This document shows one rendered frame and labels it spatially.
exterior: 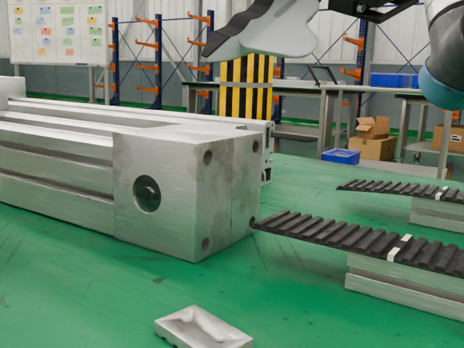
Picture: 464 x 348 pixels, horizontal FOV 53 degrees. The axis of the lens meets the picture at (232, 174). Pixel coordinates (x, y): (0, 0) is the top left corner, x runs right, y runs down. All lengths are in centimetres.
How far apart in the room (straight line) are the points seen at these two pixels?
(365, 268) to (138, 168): 19
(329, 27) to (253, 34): 869
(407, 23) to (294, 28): 814
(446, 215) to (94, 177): 34
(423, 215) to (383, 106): 800
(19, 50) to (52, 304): 661
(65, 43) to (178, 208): 608
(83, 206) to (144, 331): 19
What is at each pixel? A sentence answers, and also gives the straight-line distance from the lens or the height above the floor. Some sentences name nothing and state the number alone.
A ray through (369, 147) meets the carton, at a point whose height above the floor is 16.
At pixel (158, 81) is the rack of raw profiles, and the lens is 1132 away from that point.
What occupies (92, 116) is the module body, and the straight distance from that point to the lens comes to 72.
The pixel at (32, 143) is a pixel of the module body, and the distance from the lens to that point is 50.
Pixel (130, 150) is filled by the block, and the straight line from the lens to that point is 39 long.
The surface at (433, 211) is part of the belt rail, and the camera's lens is 52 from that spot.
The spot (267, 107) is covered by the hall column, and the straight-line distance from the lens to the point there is 394.
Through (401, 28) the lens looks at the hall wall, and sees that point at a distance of 851.
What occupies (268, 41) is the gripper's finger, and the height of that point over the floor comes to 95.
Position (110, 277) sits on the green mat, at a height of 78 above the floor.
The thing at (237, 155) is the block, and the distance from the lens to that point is 39.
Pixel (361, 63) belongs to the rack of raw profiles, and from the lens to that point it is 825.
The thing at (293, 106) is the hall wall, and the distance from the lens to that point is 932.
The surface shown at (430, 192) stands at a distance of 51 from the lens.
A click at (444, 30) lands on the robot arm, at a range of 58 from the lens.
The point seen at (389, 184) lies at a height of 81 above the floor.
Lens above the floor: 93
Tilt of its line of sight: 12 degrees down
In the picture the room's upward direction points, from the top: 2 degrees clockwise
